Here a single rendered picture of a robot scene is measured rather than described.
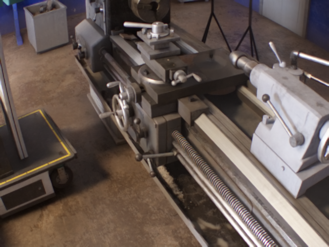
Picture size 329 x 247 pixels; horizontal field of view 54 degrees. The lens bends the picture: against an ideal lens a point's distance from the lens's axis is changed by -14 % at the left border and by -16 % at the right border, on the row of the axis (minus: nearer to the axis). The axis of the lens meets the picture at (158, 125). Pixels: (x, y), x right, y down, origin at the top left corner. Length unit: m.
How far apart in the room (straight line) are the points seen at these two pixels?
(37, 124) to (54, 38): 2.09
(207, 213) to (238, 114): 0.55
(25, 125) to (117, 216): 0.98
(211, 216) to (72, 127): 1.69
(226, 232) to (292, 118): 0.71
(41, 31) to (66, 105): 1.39
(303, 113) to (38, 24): 3.68
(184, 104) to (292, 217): 0.79
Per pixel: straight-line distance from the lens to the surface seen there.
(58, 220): 2.44
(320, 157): 1.31
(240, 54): 1.70
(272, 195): 1.41
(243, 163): 1.52
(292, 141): 1.34
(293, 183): 1.40
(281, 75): 1.52
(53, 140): 2.54
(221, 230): 1.82
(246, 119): 1.97
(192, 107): 1.75
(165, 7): 2.52
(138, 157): 1.78
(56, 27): 4.60
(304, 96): 1.40
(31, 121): 2.79
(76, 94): 3.61
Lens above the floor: 1.84
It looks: 36 degrees down
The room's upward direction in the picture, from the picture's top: 1 degrees counter-clockwise
